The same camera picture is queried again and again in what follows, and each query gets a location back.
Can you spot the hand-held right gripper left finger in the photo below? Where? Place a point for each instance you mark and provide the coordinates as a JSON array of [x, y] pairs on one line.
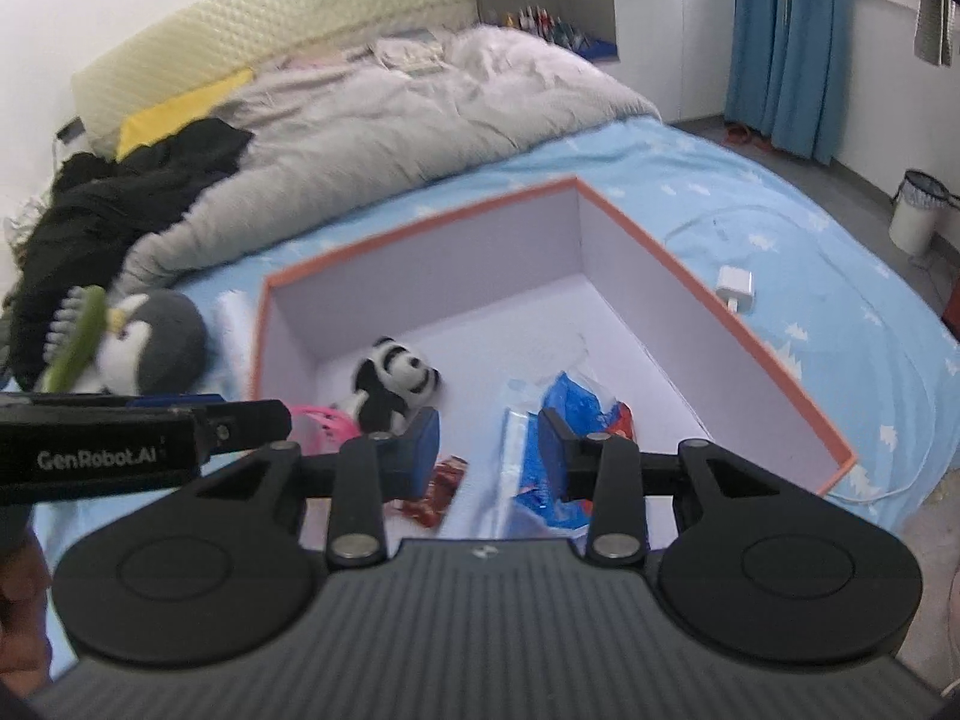
[[424, 450]]

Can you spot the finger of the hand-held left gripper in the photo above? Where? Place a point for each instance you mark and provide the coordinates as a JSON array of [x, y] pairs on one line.
[[180, 399], [247, 424]]

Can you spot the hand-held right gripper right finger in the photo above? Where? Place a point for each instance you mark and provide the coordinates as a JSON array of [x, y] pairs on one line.
[[553, 457]]

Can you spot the red snack packet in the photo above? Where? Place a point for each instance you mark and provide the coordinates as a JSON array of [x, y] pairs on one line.
[[439, 491]]

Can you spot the blue white plastic packet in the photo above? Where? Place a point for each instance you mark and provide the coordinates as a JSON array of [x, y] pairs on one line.
[[581, 405]]

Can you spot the black white panda plush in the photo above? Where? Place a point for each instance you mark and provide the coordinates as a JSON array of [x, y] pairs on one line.
[[390, 382]]

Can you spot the pink plastic item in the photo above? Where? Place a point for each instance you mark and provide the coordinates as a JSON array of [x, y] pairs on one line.
[[326, 424]]

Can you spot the orange cardboard box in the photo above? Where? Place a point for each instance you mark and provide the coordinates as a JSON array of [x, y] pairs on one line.
[[675, 360]]

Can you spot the person's left hand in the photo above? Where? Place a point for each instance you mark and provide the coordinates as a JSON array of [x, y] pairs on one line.
[[26, 615]]

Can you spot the grey white penguin plush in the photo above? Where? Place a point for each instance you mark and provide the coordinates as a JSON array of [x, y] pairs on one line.
[[157, 345]]

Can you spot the green toothbrush plush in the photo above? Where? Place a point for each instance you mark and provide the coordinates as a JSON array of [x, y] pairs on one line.
[[79, 337]]

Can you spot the black clothing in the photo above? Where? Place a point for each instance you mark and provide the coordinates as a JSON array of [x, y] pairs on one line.
[[112, 195]]

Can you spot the white charger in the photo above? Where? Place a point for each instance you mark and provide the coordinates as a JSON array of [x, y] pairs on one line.
[[735, 287]]

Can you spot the yellow pillow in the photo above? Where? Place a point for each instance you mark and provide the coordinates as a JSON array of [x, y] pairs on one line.
[[180, 109]]

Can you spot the black power adapter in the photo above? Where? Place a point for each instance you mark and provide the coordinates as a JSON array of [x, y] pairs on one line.
[[70, 130]]

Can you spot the light blue bed sheet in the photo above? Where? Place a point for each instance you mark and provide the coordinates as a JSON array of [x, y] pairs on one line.
[[840, 360]]

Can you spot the grey duvet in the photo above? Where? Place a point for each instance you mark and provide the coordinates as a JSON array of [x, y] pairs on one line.
[[390, 142]]

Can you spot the red slippers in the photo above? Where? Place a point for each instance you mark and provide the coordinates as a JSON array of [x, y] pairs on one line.
[[746, 136]]

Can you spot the cream padded headboard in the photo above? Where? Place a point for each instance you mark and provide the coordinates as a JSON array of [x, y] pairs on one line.
[[262, 22]]

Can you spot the patterned pillow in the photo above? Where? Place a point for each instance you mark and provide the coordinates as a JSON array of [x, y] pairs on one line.
[[375, 52]]

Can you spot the blue tray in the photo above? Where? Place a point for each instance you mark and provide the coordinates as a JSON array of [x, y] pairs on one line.
[[600, 51]]

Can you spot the row of coloured bottles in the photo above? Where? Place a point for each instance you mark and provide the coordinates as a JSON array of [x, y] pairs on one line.
[[536, 22]]

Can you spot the white trash bin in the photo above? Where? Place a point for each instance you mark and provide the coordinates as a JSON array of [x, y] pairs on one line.
[[916, 214]]

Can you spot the blue curtain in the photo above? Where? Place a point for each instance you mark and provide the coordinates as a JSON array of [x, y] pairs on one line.
[[795, 45]]

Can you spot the hanging grey clothes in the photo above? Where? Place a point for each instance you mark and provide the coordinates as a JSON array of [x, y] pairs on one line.
[[934, 22]]

